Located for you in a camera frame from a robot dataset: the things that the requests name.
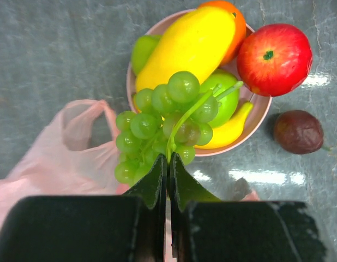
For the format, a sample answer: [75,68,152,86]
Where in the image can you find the green fake pear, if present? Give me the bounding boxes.
[131,34,161,76]

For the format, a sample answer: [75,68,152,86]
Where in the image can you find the yellow fake mango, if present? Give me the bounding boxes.
[135,6,236,91]

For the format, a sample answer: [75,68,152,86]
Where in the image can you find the red fake fruit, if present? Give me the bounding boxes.
[237,23,313,97]

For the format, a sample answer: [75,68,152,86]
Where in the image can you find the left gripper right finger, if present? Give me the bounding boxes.
[170,153,328,261]

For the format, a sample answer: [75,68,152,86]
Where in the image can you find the fake orange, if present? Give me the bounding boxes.
[198,1,246,66]

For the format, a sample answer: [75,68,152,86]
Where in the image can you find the green fake grapes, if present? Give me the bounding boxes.
[113,70,244,185]

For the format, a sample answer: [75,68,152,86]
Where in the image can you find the dark purple fake plum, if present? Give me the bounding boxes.
[273,110,324,154]

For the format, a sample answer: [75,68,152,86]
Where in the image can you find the green fake apple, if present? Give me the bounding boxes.
[200,69,240,128]

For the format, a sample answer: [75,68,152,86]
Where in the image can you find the yellow fake banana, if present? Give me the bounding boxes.
[194,100,259,157]

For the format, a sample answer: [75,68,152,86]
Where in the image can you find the pink plastic bag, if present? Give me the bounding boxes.
[0,99,261,262]

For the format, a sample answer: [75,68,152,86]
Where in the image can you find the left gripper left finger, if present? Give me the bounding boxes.
[0,155,167,261]

